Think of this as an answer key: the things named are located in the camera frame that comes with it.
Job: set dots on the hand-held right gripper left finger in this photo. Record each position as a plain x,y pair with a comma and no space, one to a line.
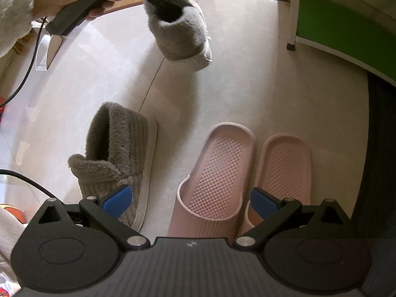
117,201

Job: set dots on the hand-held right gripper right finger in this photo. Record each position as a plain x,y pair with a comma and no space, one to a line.
263,202

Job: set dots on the pink rubber slipper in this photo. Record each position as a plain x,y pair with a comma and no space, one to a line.
284,167
216,167

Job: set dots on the grey fleece slipper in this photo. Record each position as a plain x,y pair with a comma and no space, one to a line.
182,37
123,148

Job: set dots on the person's left forearm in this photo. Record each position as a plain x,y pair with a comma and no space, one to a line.
14,9

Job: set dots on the white plastic stand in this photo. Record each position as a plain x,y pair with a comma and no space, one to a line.
51,51

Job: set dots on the person's white clothing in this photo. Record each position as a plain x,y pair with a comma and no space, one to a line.
9,241

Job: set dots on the dark floor mat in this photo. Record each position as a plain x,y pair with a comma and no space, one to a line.
380,148

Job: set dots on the white metal rack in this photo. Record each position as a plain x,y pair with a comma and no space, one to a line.
294,9

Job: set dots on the green rack mat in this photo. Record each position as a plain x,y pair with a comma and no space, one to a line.
346,27

